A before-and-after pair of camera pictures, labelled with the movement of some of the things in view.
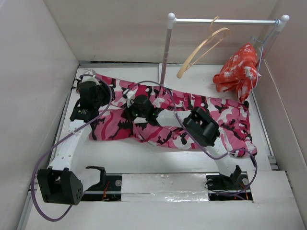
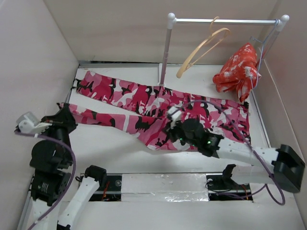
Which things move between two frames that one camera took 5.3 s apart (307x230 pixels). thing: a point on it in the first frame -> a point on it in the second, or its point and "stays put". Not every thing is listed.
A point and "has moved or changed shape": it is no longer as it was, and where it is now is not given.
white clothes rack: [172, 20] stays put
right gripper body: [134, 112] -> [177, 131]
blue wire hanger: [256, 74] stays put
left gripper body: [103, 96] -> [60, 132]
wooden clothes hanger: [227, 35] stays put
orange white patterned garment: [239, 72] stays put
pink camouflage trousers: [132, 112] has moved or changed shape
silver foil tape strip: [165, 187] stays put
